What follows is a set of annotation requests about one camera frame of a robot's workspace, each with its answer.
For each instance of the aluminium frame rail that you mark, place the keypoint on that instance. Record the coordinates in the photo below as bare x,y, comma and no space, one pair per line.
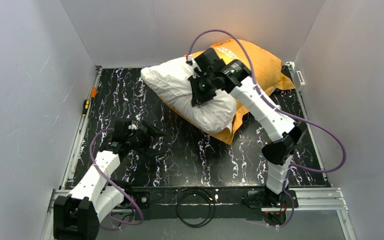
308,198

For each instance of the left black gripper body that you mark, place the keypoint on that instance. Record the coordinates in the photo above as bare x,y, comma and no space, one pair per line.
148,133

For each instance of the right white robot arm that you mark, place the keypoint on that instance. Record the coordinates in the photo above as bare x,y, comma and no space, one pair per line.
284,133

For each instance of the yellow handled screwdriver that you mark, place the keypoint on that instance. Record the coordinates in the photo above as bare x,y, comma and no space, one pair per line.
88,102

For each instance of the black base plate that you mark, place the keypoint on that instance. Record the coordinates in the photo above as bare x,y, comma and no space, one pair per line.
249,203

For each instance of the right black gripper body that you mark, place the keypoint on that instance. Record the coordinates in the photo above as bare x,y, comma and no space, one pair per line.
198,89

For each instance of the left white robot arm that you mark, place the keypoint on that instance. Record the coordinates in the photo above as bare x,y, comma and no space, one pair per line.
78,215

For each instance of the white power strip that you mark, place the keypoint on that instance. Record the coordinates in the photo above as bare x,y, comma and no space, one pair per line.
300,81

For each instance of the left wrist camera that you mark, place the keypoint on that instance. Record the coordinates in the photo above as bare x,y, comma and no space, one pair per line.
132,127

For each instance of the orange printed pillowcase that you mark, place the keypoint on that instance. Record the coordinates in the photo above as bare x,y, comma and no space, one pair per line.
267,71

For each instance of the white pillow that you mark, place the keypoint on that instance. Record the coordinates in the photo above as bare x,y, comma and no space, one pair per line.
169,80

